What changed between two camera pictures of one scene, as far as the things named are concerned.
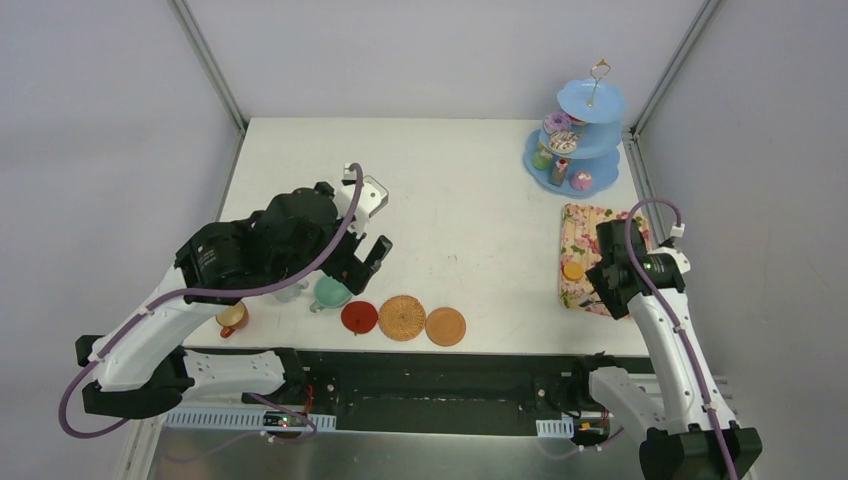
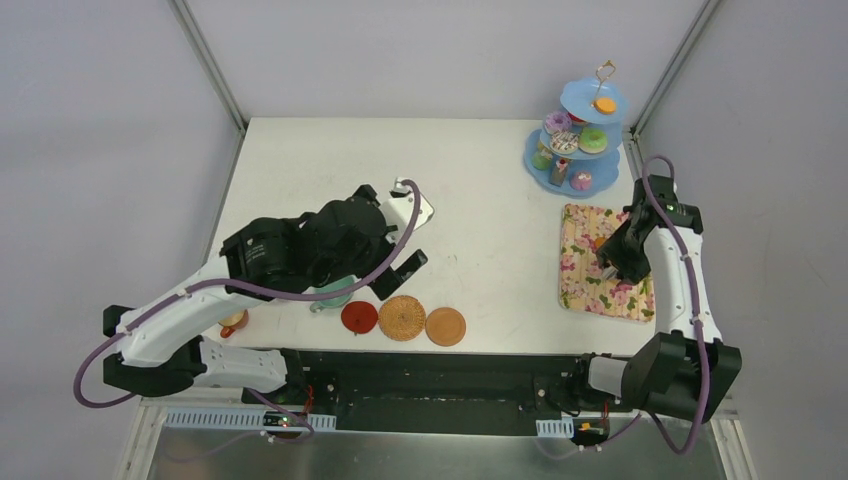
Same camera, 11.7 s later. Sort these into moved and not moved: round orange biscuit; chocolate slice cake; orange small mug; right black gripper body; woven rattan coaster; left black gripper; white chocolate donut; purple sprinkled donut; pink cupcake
Moved: round orange biscuit; right black gripper body; left black gripper
Not moved: chocolate slice cake; woven rattan coaster; pink cupcake; white chocolate donut; orange small mug; purple sprinkled donut
